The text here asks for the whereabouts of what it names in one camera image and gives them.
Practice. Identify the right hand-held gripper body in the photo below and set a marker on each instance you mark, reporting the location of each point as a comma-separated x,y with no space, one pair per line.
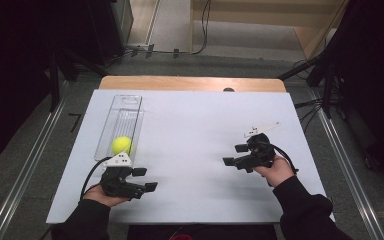
258,153

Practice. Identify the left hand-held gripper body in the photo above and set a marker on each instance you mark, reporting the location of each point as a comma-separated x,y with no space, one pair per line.
116,183

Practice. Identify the yellow tennis ball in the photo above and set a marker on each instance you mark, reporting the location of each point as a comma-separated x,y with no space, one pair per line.
121,145

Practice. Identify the clear plastic tray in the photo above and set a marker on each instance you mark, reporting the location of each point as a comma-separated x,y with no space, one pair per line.
123,116

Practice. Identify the person's left hand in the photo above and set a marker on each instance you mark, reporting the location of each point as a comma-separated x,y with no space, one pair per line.
103,198

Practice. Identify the person's right hand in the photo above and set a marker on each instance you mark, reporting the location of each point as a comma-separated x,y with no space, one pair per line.
278,171

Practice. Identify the white board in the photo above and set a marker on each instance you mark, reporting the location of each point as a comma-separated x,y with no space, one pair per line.
186,133

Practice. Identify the wooden table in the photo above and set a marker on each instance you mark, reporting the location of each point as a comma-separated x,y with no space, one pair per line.
180,83

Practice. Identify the black tripod stand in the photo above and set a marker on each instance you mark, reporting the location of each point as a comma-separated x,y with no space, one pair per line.
55,80
326,83

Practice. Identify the wooden shelf unit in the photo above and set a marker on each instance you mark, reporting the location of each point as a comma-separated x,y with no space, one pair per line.
266,20

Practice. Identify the metal floor rail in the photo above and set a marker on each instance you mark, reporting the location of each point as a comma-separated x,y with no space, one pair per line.
346,173
30,166

